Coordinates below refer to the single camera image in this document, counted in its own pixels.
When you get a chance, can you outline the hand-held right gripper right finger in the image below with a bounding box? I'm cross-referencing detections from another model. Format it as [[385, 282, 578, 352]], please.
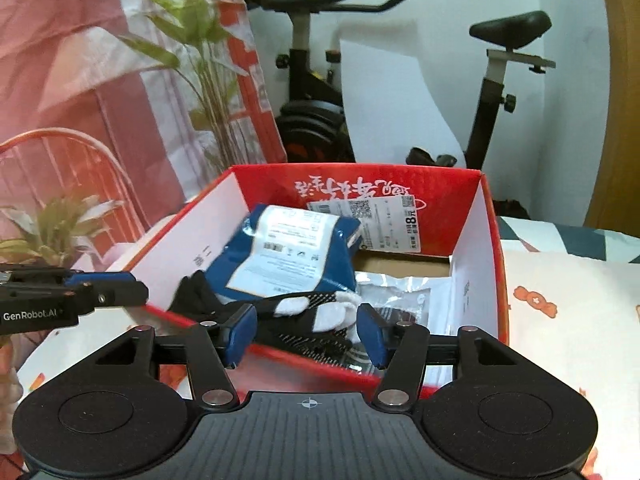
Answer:
[[356, 304, 543, 409]]

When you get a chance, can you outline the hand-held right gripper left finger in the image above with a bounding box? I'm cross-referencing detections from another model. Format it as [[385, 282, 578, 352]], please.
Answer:
[[80, 304, 258, 409]]

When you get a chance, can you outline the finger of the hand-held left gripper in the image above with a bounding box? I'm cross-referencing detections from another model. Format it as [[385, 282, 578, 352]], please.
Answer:
[[0, 269, 135, 288], [0, 282, 150, 313]]

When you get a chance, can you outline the clear plastic bag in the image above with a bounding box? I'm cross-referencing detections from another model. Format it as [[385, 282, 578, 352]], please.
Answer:
[[350, 269, 433, 378]]

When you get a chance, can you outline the black white glove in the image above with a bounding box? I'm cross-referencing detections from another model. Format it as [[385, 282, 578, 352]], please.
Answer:
[[170, 270, 363, 361]]

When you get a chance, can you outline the blue packet with white label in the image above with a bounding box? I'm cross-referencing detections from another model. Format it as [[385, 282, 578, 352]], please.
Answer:
[[206, 204, 363, 301]]

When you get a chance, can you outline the red cardboard box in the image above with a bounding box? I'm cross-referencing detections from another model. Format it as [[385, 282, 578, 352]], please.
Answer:
[[72, 162, 511, 401]]

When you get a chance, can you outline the white shipping label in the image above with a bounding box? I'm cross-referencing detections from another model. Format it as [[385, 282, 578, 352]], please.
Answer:
[[306, 195, 423, 252]]

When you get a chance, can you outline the red white plant-print curtain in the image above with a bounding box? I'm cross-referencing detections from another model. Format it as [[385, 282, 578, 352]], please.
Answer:
[[0, 0, 288, 351]]

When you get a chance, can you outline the white board sheet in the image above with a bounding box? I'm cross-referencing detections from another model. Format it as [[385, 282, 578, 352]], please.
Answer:
[[340, 22, 468, 168]]

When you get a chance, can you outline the black exercise bike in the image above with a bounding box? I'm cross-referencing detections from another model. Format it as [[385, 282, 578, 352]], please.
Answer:
[[237, 0, 558, 171]]

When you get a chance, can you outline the wooden door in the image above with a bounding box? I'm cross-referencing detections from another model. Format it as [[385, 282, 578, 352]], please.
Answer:
[[582, 0, 640, 238]]

